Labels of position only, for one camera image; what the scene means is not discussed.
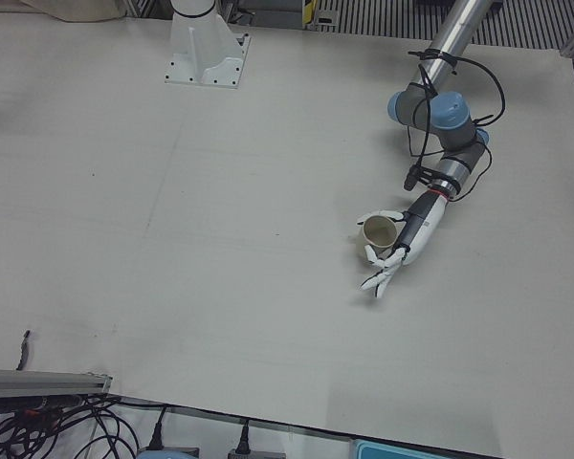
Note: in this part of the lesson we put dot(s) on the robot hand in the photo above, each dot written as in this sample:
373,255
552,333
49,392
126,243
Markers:
421,225

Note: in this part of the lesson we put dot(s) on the beige cup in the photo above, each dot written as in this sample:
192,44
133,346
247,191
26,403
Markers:
380,234

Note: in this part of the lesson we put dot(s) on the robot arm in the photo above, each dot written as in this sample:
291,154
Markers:
452,115

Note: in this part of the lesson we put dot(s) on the light blue plastic bin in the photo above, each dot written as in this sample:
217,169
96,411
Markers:
421,450

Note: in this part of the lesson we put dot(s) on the grey teach pendant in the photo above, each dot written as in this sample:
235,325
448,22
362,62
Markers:
167,452
256,454

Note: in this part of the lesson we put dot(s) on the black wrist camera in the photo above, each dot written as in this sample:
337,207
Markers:
417,177

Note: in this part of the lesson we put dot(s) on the white arm mount base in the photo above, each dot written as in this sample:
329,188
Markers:
203,48

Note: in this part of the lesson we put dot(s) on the aluminium profile post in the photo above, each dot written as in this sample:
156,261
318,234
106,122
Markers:
48,382

